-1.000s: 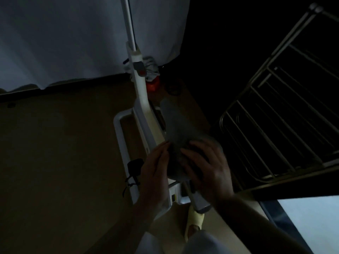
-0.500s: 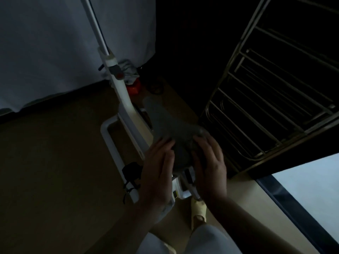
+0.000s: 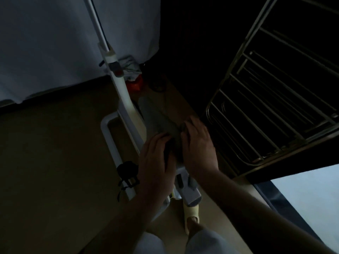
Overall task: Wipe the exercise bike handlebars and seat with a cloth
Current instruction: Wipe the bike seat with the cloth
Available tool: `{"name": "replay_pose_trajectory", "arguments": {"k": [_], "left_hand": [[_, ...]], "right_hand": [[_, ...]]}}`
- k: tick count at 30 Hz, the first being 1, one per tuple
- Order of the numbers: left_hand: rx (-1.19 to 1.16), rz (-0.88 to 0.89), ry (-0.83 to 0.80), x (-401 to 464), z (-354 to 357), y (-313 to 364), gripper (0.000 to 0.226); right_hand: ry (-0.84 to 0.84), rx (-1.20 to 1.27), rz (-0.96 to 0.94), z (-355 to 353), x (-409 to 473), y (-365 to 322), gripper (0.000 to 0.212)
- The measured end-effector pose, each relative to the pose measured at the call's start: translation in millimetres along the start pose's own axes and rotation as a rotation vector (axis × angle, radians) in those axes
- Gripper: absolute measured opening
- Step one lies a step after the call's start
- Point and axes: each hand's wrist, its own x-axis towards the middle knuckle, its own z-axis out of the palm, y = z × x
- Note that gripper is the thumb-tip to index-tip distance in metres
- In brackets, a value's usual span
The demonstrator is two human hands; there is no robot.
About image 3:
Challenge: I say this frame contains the person's right hand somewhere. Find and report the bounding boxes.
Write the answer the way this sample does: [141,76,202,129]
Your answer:
[181,115,220,181]

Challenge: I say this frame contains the person's left hand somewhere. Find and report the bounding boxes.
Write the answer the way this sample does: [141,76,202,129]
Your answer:
[136,132,177,211]

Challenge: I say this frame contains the grey cleaning cloth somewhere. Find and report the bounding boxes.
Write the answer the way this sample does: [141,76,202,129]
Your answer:
[164,121,191,164]

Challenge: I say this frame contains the grey bike saddle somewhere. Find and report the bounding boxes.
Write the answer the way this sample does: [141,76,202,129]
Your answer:
[139,96,191,167]

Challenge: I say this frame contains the white exercise bike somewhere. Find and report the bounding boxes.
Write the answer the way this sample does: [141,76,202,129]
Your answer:
[82,0,202,223]

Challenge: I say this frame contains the person's right forearm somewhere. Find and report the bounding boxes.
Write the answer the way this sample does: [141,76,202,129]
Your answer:
[196,170,334,254]

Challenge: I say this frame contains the person's left forearm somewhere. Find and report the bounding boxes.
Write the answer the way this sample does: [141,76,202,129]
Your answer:
[81,201,170,254]

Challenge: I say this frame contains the person's right leg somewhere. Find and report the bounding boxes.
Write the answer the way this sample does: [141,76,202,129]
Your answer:
[186,217,206,236]

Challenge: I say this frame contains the person's white shorts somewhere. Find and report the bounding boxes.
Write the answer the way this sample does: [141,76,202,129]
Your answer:
[135,229,239,254]

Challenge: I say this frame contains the pale yellow slipper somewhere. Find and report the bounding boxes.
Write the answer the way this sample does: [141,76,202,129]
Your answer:
[183,201,200,236]

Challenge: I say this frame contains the metal drying rack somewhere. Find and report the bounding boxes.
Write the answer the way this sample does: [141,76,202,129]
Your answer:
[206,0,339,177]

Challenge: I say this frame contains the dark stone door threshold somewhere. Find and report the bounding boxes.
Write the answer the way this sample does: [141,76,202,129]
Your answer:
[254,181,326,246]

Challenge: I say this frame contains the white hanging sheet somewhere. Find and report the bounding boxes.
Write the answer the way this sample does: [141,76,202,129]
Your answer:
[0,0,161,105]

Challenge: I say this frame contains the dark wooden door frame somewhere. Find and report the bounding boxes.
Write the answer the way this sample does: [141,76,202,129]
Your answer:
[233,134,339,184]

